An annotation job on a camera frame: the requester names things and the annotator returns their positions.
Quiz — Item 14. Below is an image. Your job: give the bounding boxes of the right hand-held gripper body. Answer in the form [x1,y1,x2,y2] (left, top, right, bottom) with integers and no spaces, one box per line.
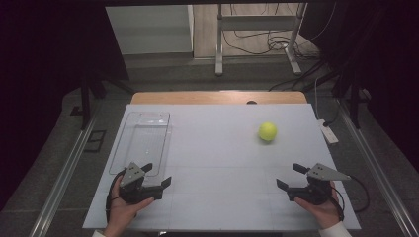
[287,162,352,206]

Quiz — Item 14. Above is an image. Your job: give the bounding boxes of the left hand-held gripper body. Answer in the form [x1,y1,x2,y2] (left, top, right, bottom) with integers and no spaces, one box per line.
[119,161,164,205]

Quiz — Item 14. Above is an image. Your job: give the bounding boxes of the yellow-green tennis ball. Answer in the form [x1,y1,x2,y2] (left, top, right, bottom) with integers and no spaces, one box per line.
[257,121,279,143]

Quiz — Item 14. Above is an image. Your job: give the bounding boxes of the person's left hand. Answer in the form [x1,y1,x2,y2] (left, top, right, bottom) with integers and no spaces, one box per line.
[104,196,155,237]

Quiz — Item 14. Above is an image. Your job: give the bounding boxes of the person's right hand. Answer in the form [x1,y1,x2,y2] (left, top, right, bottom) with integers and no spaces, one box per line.
[293,181,342,230]

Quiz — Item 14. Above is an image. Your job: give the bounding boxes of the clear plastic container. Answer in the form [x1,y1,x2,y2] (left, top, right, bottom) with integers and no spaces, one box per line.
[108,111,173,189]

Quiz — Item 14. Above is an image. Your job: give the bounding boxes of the white power strip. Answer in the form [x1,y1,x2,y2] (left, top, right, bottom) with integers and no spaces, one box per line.
[316,118,340,145]

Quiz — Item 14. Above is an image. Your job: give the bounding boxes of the white foam board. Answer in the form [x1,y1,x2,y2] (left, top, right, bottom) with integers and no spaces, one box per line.
[82,103,362,231]

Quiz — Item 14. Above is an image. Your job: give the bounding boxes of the black stand leg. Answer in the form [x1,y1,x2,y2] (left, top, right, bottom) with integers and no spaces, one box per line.
[69,70,134,130]
[331,73,372,130]

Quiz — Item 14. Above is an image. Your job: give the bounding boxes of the wooden table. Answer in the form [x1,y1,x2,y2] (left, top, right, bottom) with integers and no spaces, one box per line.
[130,91,308,106]

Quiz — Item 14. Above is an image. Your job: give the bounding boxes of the white cabinet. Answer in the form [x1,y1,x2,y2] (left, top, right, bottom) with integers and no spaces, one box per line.
[105,4,195,56]

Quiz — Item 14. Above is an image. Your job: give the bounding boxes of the dark curtain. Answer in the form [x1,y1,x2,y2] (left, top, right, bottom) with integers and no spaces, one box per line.
[0,0,130,211]
[300,0,419,166]

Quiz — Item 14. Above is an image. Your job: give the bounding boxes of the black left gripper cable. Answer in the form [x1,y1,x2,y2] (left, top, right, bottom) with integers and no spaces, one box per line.
[105,168,127,223]

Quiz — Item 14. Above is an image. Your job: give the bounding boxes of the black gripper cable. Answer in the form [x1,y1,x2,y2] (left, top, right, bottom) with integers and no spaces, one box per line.
[330,175,372,222]
[105,168,127,223]

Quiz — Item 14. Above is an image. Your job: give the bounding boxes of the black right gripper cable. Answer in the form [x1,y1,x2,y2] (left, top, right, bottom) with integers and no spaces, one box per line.
[330,175,372,222]

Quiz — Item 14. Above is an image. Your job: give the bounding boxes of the black floor frame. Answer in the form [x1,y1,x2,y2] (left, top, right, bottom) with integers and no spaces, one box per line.
[83,129,108,154]

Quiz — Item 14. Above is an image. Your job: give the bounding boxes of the black plug cable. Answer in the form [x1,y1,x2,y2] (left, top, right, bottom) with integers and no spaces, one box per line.
[323,103,342,128]

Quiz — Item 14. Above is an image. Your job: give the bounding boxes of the aluminium floor rail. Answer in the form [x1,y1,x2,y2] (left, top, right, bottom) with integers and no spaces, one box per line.
[29,117,97,237]
[338,98,419,237]

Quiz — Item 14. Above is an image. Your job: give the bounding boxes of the white power cable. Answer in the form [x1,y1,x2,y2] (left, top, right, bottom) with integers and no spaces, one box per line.
[313,76,323,121]

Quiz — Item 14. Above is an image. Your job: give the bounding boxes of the tangle of black floor cables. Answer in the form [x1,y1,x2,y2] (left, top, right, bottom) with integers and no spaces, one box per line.
[221,3,337,62]

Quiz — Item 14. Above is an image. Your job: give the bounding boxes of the grey metal desk frame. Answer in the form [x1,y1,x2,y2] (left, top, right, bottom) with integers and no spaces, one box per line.
[214,2,308,77]

